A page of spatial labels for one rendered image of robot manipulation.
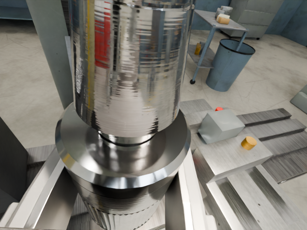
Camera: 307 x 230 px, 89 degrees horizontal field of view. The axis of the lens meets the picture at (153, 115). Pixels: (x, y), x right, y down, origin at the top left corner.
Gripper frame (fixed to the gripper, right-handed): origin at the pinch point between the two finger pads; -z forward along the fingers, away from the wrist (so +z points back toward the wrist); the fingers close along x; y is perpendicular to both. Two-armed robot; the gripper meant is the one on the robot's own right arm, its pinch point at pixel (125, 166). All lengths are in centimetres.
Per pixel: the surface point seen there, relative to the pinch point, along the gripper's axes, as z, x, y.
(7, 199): -4.1, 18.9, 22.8
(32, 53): -228, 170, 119
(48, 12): -42.6, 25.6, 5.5
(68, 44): -42.4, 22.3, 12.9
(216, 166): -9.7, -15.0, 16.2
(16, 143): -13.7, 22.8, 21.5
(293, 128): -33, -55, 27
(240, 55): -191, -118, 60
